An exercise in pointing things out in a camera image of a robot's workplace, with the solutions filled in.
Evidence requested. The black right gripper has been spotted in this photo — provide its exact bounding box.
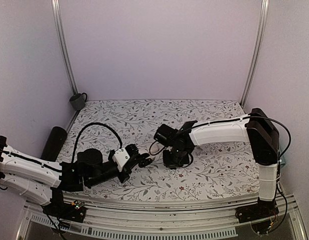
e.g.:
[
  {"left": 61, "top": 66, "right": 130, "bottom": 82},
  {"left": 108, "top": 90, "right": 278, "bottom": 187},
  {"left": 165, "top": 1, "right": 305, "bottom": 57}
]
[{"left": 162, "top": 147, "right": 190, "bottom": 169}]

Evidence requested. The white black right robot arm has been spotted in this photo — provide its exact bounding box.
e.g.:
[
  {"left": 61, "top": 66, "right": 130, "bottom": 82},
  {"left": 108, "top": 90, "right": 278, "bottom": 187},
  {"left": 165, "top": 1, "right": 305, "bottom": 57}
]
[{"left": 153, "top": 108, "right": 280, "bottom": 218}]

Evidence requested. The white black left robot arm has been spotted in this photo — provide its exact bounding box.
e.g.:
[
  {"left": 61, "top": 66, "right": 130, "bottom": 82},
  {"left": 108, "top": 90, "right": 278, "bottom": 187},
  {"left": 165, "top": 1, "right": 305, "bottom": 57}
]
[{"left": 0, "top": 136, "right": 153, "bottom": 217}]

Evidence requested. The beige earbud charging case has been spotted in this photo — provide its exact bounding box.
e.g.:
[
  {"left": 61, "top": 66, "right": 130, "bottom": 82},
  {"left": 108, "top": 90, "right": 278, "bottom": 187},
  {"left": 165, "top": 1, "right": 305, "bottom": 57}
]
[{"left": 149, "top": 142, "right": 163, "bottom": 155}]

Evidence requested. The floral patterned table mat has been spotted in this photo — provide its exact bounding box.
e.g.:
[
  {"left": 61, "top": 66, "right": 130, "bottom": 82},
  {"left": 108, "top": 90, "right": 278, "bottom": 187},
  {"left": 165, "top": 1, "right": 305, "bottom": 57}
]
[{"left": 57, "top": 99, "right": 260, "bottom": 202}]

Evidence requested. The grey mug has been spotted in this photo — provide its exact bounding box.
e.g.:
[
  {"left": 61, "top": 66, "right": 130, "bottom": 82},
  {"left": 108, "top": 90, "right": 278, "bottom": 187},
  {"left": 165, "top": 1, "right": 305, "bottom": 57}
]
[{"left": 69, "top": 92, "right": 88, "bottom": 111}]

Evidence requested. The black cylinder object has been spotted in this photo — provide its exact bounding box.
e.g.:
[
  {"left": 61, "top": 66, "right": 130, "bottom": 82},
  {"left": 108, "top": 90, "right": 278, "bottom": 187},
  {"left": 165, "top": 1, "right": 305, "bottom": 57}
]
[{"left": 40, "top": 126, "right": 68, "bottom": 162}]

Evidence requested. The teal rolled towel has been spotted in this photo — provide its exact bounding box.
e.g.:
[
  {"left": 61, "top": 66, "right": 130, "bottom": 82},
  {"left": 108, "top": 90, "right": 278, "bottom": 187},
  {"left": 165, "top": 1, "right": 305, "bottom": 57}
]
[{"left": 279, "top": 154, "right": 287, "bottom": 168}]

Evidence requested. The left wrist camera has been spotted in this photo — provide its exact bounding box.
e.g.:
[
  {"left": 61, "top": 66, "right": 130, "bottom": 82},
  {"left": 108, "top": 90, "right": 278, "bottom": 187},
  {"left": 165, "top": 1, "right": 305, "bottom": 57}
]
[{"left": 108, "top": 144, "right": 140, "bottom": 173}]

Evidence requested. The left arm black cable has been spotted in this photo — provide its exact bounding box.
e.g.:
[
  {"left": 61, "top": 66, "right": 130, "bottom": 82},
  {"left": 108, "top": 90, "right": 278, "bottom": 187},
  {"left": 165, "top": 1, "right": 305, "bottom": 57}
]
[{"left": 71, "top": 122, "right": 125, "bottom": 163}]

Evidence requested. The front aluminium rail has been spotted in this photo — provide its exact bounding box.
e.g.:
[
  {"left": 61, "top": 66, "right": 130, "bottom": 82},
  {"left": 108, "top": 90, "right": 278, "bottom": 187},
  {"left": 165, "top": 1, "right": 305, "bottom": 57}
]
[{"left": 16, "top": 194, "right": 309, "bottom": 240}]

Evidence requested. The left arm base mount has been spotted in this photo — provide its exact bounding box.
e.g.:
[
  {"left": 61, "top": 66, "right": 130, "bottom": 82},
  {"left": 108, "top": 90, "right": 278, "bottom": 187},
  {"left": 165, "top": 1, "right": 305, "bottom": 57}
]
[{"left": 42, "top": 202, "right": 87, "bottom": 223}]

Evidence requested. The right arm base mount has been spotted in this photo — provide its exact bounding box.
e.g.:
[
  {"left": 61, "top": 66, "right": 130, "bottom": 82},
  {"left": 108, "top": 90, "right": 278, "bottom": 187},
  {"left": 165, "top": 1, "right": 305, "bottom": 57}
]
[{"left": 235, "top": 198, "right": 279, "bottom": 223}]

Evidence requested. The left aluminium frame post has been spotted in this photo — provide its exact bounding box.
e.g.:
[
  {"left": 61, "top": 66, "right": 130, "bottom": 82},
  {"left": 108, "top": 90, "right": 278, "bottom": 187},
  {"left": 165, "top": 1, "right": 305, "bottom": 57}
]
[{"left": 50, "top": 0, "right": 79, "bottom": 94}]

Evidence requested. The aluminium frame post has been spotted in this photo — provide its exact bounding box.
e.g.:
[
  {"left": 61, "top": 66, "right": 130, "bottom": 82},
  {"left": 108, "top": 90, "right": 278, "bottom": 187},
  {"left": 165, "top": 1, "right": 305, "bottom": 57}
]
[
  {"left": 50, "top": 0, "right": 79, "bottom": 94},
  {"left": 240, "top": 0, "right": 270, "bottom": 108}
]

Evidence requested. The right aluminium frame post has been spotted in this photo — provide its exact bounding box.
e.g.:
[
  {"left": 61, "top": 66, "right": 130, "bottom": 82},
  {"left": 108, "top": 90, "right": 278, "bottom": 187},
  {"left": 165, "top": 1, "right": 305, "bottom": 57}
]
[{"left": 240, "top": 0, "right": 270, "bottom": 108}]

